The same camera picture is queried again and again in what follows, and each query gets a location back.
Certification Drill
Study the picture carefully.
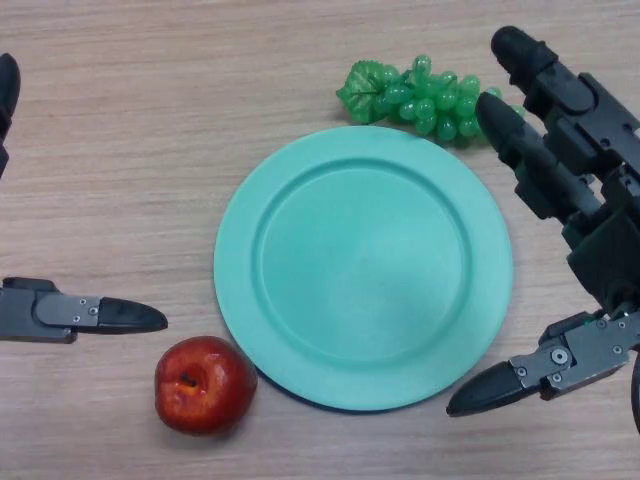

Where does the green plastic grape bunch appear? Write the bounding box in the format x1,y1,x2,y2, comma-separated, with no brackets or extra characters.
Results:
335,53,527,149

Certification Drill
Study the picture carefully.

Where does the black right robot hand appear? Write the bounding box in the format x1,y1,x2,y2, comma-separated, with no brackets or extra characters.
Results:
446,25,640,418

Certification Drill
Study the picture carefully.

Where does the red apple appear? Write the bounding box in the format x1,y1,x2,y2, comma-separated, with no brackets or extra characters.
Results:
153,335,259,437

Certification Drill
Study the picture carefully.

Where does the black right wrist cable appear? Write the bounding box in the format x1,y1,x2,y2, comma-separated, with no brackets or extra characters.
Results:
627,349,640,436

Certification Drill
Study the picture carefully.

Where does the green round plate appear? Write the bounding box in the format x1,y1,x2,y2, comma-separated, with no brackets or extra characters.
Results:
213,125,515,414

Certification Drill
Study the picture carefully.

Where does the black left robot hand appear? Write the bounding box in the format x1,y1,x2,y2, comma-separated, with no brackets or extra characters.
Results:
0,53,169,345

